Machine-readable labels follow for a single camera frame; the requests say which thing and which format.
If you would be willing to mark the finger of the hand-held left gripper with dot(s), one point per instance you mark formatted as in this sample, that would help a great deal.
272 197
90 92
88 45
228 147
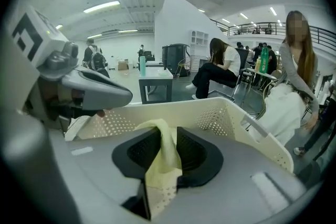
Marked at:
105 97

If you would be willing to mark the black tall cabinet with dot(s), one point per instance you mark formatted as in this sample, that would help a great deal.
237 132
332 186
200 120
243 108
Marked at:
174 59

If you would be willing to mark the black balcony railing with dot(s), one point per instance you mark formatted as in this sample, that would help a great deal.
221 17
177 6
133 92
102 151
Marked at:
323 36

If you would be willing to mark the metal frame chair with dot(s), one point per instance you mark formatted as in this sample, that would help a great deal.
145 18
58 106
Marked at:
233 89

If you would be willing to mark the small white black-framed table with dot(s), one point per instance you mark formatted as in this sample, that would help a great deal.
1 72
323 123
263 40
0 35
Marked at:
156 76

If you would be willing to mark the teal bottle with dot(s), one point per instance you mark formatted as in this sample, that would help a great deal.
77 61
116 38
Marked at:
142 65

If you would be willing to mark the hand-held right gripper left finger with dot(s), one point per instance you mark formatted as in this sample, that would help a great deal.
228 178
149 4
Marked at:
92 165

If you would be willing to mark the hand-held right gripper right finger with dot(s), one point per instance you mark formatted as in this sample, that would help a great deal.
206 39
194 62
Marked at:
236 173

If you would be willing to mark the yellow cloth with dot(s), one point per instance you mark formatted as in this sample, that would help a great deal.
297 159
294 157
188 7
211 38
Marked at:
168 149

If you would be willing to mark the white desk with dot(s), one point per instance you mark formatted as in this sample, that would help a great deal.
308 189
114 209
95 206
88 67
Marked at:
262 74

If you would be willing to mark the green drink bottle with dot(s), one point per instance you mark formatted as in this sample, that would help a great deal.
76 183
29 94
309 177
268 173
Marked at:
263 60

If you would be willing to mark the long tube ceiling light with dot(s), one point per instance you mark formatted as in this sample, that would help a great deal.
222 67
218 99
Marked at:
102 7

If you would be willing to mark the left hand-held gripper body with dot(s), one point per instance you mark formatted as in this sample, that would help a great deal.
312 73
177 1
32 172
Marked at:
29 39

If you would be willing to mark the white cubby shelf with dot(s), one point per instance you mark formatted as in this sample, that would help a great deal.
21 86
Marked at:
199 37

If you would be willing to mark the cream perforated plastic basket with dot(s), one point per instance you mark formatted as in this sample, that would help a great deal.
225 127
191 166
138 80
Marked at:
210 112

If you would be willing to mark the grey fisheye camera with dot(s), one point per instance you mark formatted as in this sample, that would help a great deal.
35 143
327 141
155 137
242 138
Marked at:
61 59

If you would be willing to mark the black office chair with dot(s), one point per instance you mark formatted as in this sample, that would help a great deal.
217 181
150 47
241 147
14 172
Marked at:
241 57

